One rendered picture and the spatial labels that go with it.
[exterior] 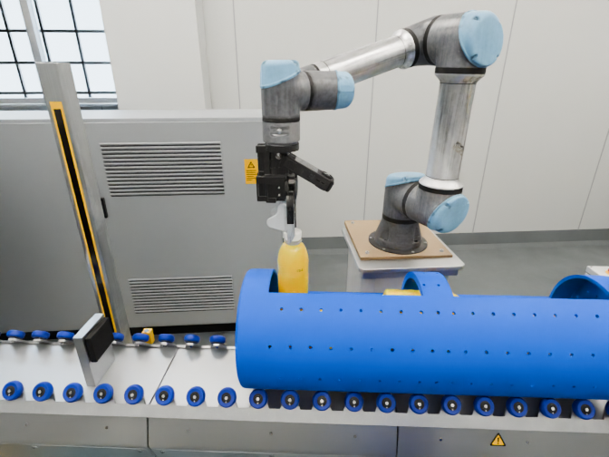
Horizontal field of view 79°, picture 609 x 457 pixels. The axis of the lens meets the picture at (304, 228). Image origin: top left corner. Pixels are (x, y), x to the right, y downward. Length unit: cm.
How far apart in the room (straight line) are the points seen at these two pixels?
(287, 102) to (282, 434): 75
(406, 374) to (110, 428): 72
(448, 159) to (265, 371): 68
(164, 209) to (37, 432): 143
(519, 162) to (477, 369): 342
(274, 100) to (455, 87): 47
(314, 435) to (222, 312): 172
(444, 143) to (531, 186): 335
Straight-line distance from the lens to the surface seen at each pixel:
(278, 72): 73
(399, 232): 118
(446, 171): 104
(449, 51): 100
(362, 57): 97
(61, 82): 127
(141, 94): 326
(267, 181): 76
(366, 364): 84
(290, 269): 83
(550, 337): 94
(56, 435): 120
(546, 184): 443
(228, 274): 246
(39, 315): 301
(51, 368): 129
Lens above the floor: 167
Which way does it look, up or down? 23 degrees down
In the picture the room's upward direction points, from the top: straight up
